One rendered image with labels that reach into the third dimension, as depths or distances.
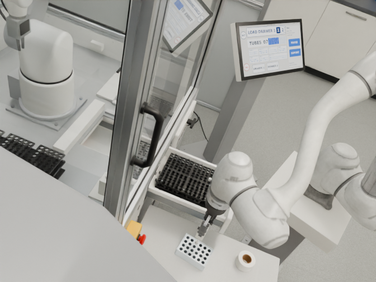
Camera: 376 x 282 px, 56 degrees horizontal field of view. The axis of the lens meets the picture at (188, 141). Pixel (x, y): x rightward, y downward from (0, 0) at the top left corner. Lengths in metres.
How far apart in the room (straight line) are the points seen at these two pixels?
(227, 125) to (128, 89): 1.81
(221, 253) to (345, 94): 0.76
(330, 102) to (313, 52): 3.21
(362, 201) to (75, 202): 1.31
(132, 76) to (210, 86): 2.54
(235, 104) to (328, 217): 0.99
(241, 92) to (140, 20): 1.73
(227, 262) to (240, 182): 0.51
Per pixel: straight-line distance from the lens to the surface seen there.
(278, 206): 1.00
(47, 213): 0.30
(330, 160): 1.60
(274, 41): 2.17
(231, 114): 2.39
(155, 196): 1.41
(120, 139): 0.76
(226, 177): 1.03
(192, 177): 1.50
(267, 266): 1.53
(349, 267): 2.80
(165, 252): 1.42
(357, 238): 2.99
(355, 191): 1.53
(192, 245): 1.42
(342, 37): 4.25
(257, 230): 1.00
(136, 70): 0.63
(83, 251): 0.30
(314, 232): 1.65
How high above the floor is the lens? 2.00
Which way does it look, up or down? 43 degrees down
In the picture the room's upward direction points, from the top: 19 degrees clockwise
